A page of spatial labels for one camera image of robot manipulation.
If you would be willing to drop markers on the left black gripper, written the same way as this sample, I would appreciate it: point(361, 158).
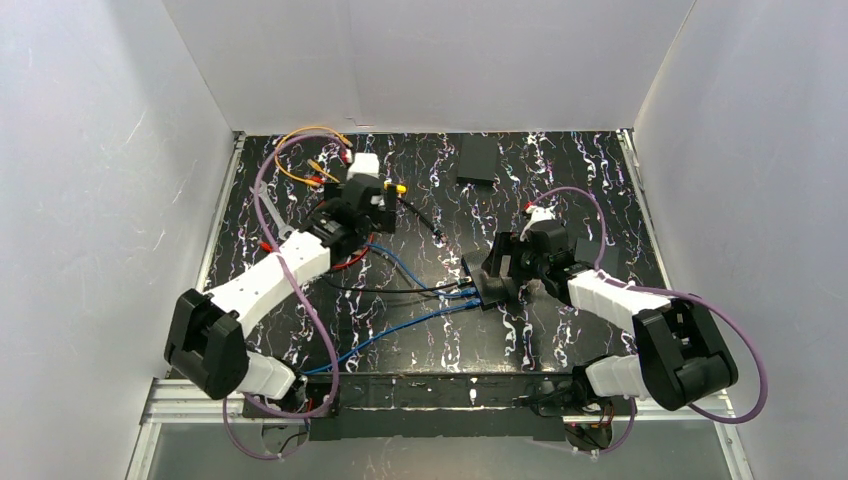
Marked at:
point(384, 206)

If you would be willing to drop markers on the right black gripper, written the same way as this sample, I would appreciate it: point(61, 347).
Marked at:
point(506, 258)

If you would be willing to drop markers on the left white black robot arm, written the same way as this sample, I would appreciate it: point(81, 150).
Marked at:
point(206, 342)

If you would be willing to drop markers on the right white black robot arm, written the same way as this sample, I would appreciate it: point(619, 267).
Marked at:
point(680, 354)

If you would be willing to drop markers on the black box at back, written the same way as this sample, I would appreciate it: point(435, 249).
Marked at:
point(478, 158)

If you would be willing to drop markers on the silver open-end wrench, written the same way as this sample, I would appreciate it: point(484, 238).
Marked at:
point(283, 228)

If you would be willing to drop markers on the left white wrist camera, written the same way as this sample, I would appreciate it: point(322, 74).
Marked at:
point(363, 163)

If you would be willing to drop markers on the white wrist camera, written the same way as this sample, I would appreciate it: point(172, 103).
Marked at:
point(535, 214)
point(363, 163)

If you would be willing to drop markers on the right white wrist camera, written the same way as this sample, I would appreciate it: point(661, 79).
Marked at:
point(535, 214)

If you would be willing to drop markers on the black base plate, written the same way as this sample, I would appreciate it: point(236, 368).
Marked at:
point(540, 406)

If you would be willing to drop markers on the aluminium front rail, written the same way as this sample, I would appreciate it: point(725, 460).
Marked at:
point(177, 401)

